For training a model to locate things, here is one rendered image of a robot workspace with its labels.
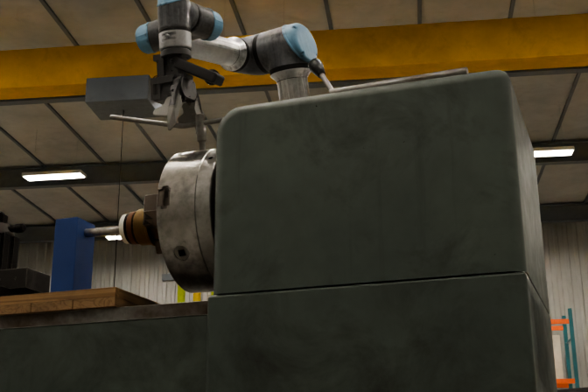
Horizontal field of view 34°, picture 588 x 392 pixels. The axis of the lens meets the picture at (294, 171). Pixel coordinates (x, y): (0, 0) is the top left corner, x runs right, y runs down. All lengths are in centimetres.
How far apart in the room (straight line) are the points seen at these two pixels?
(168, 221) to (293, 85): 74
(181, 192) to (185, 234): 9
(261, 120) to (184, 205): 25
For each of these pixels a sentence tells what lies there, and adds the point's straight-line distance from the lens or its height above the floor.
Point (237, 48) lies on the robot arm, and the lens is 262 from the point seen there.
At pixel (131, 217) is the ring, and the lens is 218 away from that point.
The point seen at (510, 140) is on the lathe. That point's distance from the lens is 177.
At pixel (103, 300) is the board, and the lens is 200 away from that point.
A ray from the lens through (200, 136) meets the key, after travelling 215.
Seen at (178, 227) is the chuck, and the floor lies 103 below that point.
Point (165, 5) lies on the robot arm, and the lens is 224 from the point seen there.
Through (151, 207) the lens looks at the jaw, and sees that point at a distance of 204.
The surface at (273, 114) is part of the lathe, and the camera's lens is 190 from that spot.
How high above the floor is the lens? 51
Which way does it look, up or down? 19 degrees up
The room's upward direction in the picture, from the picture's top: straight up
